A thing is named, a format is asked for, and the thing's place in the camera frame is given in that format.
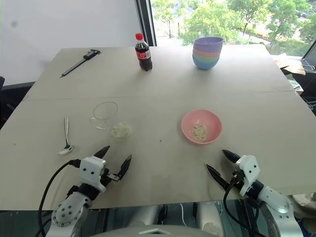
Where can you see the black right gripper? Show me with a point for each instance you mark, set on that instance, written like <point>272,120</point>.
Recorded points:
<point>236,179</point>

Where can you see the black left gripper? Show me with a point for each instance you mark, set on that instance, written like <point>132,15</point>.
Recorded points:
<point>106,177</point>

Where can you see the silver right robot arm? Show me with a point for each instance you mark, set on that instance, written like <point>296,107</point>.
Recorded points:
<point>276,205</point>

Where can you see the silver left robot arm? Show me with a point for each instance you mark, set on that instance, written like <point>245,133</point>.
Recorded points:
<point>70,209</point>

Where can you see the clear glass measuring cup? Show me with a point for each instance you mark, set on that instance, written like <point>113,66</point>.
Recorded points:
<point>106,121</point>

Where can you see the metal spoon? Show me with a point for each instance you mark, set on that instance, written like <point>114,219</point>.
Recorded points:
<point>66,134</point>

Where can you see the grey robot torso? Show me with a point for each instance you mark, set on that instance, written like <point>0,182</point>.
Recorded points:
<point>153,231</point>

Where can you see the black vernier caliper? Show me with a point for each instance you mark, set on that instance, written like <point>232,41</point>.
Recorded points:
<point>79,61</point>

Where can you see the blue bowl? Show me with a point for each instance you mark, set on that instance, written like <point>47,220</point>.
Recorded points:
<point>205,64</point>

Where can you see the cola bottle red cap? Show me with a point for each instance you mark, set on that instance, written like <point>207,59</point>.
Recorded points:
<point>143,55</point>

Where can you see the green bowl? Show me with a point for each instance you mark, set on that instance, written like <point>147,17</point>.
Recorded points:
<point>207,57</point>

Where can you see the salmon pink stacked bowl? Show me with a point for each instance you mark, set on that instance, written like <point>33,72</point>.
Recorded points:
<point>208,52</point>

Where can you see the brown cardboard sheet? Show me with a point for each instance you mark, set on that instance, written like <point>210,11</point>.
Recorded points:
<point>290,64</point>

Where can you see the purple bowl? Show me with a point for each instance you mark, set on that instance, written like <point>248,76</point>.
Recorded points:
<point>208,44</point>

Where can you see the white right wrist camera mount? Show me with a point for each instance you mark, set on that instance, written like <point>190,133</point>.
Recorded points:
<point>249,170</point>

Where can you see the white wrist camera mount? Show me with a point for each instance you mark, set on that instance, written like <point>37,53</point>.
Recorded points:
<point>90,170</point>
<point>249,170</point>

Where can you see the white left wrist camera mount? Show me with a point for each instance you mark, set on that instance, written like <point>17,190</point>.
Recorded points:
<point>90,170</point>

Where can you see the black window frame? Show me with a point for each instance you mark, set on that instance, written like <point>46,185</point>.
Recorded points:
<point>146,22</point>

